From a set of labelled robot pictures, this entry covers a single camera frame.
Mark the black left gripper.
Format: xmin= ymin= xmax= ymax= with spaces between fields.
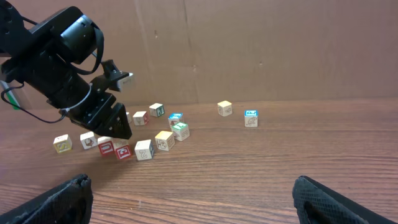
xmin=47 ymin=75 xmax=132 ymax=139

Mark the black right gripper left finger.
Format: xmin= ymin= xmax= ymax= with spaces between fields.
xmin=1 ymin=174 xmax=93 ymax=224

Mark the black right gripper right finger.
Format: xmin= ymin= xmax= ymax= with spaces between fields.
xmin=292 ymin=175 xmax=395 ymax=224

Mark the red edged bee block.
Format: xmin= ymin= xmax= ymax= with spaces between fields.
xmin=97 ymin=136 xmax=114 ymax=156

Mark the red elephant wooden block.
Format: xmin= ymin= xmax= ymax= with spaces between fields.
xmin=113 ymin=139 xmax=132 ymax=160

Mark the yellow letter wooden block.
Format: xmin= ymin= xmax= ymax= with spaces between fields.
xmin=53 ymin=134 xmax=73 ymax=154

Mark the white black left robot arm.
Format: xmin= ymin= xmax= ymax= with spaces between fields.
xmin=1 ymin=1 xmax=132 ymax=139

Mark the white block near arm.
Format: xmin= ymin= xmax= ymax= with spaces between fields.
xmin=80 ymin=131 xmax=98 ymax=150

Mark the green red wooden block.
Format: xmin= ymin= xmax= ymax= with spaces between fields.
xmin=126 ymin=112 xmax=132 ymax=123

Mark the plain white wooden block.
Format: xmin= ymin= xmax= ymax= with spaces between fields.
xmin=132 ymin=111 xmax=149 ymax=126

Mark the white pretzel wooden block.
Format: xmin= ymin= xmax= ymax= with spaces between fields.
xmin=134 ymin=139 xmax=154 ymax=161

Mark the white block dark edge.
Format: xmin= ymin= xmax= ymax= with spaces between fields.
xmin=149 ymin=103 xmax=165 ymax=117

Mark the yellow top wooden block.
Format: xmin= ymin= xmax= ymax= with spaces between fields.
xmin=155 ymin=131 xmax=175 ymax=151

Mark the blue top wooden block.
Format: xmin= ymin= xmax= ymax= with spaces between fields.
xmin=168 ymin=113 xmax=185 ymax=128

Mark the blue wooden block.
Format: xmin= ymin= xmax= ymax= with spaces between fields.
xmin=168 ymin=113 xmax=185 ymax=128
xmin=244 ymin=110 xmax=258 ymax=128

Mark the green top wooden block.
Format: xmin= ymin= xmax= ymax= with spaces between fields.
xmin=172 ymin=122 xmax=190 ymax=141

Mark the cardboard backdrop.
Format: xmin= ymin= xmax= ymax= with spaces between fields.
xmin=0 ymin=0 xmax=398 ymax=110

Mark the far blue wooden block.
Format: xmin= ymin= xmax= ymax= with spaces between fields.
xmin=244 ymin=110 xmax=258 ymax=128

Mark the far yellow wooden block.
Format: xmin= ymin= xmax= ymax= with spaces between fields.
xmin=217 ymin=101 xmax=233 ymax=116

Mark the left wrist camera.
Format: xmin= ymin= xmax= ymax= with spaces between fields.
xmin=101 ymin=60 xmax=134 ymax=92

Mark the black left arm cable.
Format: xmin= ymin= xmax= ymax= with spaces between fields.
xmin=0 ymin=82 xmax=94 ymax=124

